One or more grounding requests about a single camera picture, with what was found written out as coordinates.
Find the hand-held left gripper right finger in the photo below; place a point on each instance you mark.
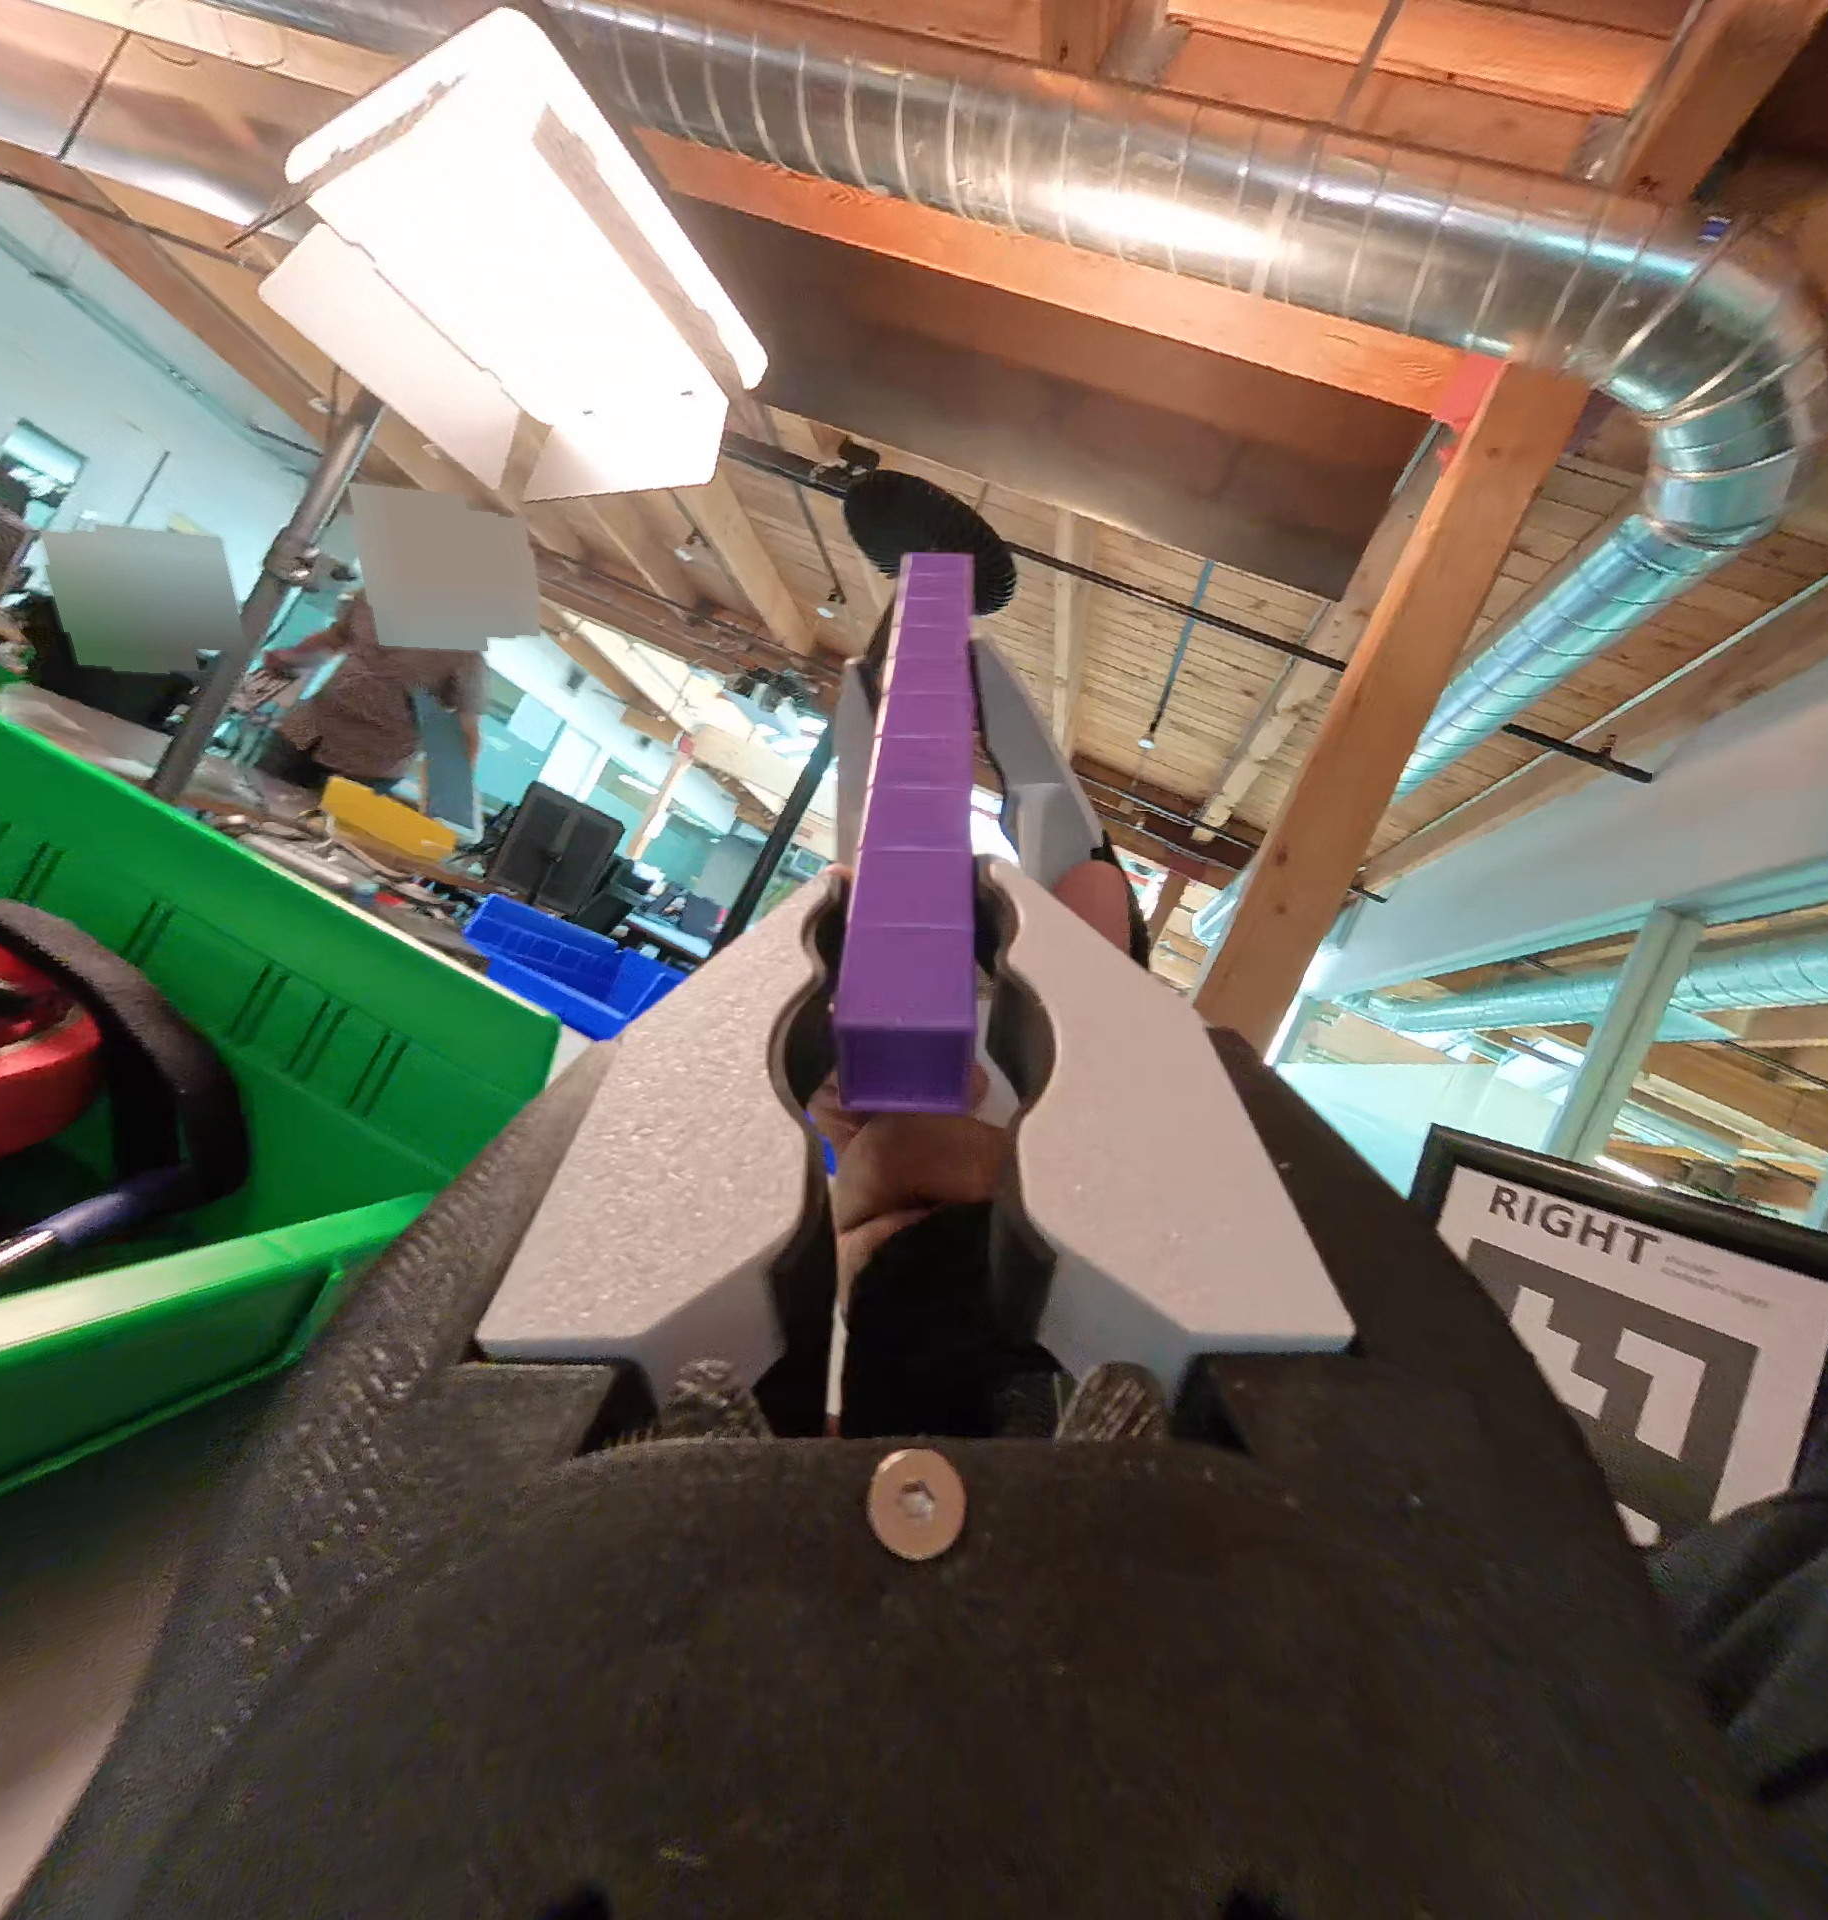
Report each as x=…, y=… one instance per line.
x=1186, y=1201

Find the green plastic bin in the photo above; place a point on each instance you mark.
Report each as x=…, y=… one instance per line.
x=284, y=991

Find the person's right forearm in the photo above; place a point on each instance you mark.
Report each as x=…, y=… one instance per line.
x=1785, y=1682

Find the silver metal stand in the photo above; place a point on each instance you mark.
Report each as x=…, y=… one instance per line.
x=272, y=585

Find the black monitor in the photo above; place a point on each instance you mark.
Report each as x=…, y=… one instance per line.
x=564, y=847

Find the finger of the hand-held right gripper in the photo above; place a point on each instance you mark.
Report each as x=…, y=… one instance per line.
x=1032, y=796
x=864, y=767

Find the black round lamp stand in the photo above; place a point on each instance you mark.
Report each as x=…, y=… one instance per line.
x=878, y=518

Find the purple plastic tool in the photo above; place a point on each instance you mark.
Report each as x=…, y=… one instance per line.
x=916, y=870

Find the red round tool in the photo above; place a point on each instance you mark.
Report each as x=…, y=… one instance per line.
x=3, y=1050

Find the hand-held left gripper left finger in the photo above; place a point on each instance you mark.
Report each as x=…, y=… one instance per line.
x=661, y=1201

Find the person's right hand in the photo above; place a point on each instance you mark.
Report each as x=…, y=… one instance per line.
x=916, y=1179

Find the thin silver air duct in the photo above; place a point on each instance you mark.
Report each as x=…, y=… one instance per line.
x=1637, y=996

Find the large silver air duct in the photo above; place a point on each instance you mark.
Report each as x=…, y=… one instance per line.
x=1303, y=224

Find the yellow box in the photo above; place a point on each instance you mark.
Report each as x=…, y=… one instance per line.
x=384, y=819

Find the blue plastic bin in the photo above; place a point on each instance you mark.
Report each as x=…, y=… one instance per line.
x=572, y=961

